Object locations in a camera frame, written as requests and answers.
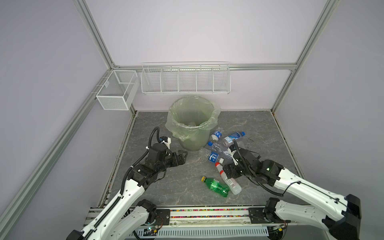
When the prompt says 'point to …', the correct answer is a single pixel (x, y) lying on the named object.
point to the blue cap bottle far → (228, 140)
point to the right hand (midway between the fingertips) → (230, 166)
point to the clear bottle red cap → (232, 183)
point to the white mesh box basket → (118, 90)
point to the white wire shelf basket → (188, 78)
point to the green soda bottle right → (216, 186)
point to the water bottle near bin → (216, 135)
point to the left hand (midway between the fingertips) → (180, 156)
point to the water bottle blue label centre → (213, 156)
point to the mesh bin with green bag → (190, 120)
